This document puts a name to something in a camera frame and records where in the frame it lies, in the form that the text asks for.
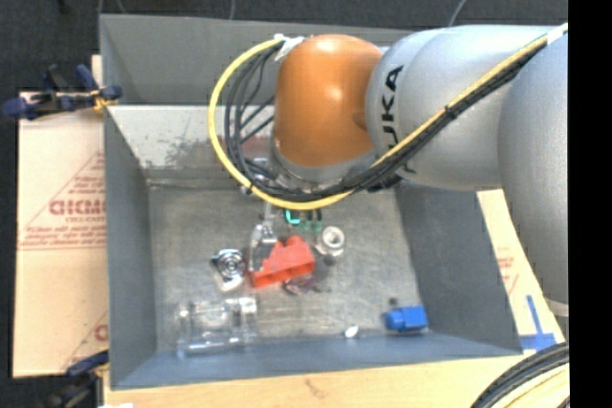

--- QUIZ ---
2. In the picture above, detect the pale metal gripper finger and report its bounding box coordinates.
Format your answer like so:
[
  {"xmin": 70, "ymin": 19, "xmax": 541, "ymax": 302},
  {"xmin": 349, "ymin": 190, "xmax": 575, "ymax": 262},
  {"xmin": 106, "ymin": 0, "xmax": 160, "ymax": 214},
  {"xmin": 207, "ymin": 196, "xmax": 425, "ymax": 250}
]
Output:
[
  {"xmin": 248, "ymin": 227, "xmax": 264, "ymax": 274},
  {"xmin": 261, "ymin": 224, "xmax": 278, "ymax": 255}
]

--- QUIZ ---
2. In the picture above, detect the red toy building block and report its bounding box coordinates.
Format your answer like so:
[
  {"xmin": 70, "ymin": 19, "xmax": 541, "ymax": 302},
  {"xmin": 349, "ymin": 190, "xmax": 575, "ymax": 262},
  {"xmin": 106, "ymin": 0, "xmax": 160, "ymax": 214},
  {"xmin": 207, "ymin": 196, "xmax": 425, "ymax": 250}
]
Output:
[{"xmin": 247, "ymin": 235, "xmax": 317, "ymax": 290}]

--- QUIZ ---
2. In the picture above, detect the shiny silver round metal piece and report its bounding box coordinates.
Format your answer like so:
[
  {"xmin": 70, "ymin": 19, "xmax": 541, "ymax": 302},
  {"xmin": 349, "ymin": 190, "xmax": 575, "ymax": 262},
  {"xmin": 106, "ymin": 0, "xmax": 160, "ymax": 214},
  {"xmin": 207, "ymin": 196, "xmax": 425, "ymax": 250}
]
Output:
[{"xmin": 209, "ymin": 247, "xmax": 246, "ymax": 293}]

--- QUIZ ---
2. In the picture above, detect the grey metal bin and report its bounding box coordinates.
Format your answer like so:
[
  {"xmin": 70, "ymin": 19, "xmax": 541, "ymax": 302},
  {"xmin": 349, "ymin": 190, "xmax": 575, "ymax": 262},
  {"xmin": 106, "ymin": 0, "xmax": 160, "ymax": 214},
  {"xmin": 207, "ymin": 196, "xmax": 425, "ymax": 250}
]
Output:
[{"xmin": 98, "ymin": 12, "xmax": 525, "ymax": 391}]

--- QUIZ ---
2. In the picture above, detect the clear plastic container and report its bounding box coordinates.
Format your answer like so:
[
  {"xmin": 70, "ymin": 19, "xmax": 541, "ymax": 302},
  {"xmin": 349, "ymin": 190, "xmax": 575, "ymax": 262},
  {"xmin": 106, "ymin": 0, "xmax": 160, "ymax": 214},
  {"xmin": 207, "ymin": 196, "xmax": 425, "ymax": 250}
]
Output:
[{"xmin": 174, "ymin": 295, "xmax": 260, "ymax": 357}]

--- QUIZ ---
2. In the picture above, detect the blue plastic block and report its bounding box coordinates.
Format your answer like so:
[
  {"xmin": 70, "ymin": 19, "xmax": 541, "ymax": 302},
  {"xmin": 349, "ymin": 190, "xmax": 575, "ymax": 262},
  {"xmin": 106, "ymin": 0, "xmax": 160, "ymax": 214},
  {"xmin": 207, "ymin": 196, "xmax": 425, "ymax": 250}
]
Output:
[{"xmin": 383, "ymin": 304, "xmax": 429, "ymax": 333}]

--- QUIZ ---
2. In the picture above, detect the white and silver ring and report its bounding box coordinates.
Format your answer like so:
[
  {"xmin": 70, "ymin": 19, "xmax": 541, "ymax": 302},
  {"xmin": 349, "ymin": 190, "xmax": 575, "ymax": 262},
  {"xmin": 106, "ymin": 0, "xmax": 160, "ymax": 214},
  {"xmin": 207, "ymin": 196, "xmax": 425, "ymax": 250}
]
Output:
[{"xmin": 320, "ymin": 225, "xmax": 347, "ymax": 258}]

